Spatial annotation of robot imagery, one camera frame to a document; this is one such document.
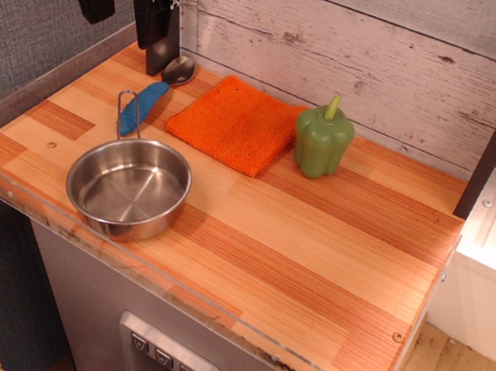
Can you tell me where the blue handled metal spoon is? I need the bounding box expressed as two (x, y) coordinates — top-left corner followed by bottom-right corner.
(116, 55), (196, 139)

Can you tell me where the orange knitted cloth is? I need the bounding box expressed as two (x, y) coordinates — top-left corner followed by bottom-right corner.
(166, 75), (306, 177)

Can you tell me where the green toy bell pepper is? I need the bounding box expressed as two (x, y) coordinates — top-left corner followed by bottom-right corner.
(294, 95), (355, 179)

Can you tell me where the clear acrylic table guard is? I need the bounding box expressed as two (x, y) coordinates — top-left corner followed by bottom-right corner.
(0, 152), (465, 371)

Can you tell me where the grey toy fridge cabinet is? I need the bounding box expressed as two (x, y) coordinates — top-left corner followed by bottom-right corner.
(32, 221), (277, 371)

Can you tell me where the silver dispenser button panel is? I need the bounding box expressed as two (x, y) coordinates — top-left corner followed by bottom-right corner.
(119, 311), (219, 371)

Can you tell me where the white toy sink unit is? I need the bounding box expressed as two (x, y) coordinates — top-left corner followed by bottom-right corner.
(427, 170), (496, 362)

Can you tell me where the steel pot with wire handle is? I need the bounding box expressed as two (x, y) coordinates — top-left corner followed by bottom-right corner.
(59, 83), (203, 251)

